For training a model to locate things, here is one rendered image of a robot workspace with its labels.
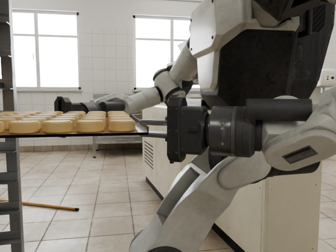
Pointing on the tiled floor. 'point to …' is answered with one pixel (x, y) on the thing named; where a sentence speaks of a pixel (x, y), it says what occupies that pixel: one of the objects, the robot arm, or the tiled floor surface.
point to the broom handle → (46, 205)
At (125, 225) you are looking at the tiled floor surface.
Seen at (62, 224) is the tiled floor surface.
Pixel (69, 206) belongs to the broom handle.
